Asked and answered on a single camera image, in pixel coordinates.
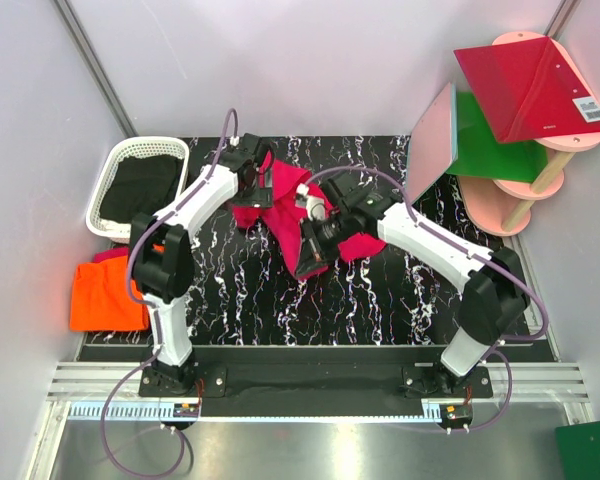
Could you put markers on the white plastic laundry basket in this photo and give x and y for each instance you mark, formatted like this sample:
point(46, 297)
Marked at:
point(141, 147)

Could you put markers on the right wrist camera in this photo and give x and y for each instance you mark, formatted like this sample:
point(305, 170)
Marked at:
point(313, 206)

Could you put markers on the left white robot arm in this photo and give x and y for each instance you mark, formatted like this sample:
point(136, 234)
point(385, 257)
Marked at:
point(161, 265)

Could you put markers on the black towel in basket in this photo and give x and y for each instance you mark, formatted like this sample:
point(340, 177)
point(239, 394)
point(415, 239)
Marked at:
point(141, 185)

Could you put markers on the red plastic sheet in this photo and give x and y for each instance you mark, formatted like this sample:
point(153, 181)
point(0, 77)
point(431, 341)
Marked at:
point(527, 90)

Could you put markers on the dark green board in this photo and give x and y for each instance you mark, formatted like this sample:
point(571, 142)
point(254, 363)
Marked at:
point(579, 450)

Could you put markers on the green plastic sheet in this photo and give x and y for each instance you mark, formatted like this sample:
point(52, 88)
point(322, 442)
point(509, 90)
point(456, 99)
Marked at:
point(481, 156)

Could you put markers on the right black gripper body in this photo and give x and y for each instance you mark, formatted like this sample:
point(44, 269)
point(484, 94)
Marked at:
point(333, 229)

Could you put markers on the folded pink towel under orange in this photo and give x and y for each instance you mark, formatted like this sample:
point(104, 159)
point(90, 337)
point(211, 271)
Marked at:
point(110, 254)

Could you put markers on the pink board with teal edge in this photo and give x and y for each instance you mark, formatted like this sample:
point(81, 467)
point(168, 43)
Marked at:
point(433, 145)

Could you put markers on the pink wooden tiered shelf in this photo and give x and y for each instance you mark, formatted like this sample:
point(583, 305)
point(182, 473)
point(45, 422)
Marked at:
point(503, 208)

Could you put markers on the magenta pink towel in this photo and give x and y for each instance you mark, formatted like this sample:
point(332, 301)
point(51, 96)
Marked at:
point(283, 221)

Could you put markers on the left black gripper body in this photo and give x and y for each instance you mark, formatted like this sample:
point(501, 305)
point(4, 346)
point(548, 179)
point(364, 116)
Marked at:
point(255, 185)

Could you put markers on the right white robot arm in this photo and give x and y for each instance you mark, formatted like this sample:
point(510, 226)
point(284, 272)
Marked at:
point(490, 282)

